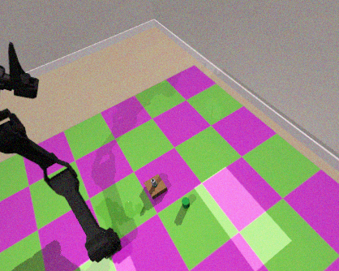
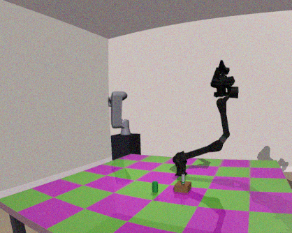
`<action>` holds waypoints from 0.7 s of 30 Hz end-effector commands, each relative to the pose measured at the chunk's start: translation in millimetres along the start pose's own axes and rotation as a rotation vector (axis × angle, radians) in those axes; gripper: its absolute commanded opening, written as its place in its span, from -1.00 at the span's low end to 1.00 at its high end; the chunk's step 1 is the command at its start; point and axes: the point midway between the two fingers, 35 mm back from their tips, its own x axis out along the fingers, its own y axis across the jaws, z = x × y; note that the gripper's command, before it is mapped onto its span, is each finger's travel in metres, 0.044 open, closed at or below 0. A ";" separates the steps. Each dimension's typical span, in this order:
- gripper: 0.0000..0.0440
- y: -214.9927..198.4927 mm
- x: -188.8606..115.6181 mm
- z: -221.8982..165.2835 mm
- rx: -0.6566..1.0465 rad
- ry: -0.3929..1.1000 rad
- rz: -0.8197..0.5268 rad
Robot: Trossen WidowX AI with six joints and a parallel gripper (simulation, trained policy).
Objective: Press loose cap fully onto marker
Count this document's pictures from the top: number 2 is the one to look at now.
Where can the brown wooden block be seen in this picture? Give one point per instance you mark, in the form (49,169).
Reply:
(183,188)

